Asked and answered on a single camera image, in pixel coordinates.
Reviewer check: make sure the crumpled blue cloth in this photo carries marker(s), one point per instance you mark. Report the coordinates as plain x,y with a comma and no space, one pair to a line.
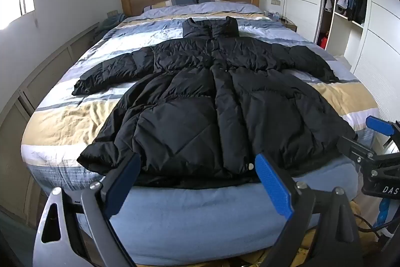
106,24

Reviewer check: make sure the black puffer coat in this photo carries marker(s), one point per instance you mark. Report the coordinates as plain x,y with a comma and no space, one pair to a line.
200,98

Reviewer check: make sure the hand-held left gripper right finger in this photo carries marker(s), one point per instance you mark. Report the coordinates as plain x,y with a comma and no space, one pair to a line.
275,188

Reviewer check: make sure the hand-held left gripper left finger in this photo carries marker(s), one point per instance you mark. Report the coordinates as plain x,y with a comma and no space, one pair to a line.
123,182

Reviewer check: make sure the wooden nightstand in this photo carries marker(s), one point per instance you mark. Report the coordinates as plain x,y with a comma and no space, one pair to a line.
289,25

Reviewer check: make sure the small bedside items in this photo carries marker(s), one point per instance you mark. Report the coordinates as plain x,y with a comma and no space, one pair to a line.
272,15

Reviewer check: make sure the wall socket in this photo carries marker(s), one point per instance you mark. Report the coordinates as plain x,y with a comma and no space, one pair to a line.
275,2

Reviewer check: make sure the low beige wall cabinet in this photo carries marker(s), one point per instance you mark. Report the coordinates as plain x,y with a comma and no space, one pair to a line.
40,79

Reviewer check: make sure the blue bed sheet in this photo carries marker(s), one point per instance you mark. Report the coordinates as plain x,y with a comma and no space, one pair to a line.
193,217

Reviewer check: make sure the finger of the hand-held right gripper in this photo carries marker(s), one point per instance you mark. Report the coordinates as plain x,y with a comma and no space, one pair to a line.
356,146
379,126

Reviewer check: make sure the yellow patterned cloth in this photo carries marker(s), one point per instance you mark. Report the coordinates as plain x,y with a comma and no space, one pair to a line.
379,254

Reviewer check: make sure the blue pillow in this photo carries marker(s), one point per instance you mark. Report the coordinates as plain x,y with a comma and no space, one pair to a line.
206,0

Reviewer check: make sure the bed with striped duvet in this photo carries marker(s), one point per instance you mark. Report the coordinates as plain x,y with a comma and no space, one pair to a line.
93,110

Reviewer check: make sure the red canister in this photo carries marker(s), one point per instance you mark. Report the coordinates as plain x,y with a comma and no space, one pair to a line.
322,41

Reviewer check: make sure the striped pillow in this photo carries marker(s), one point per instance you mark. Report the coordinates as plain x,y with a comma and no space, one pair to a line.
170,1

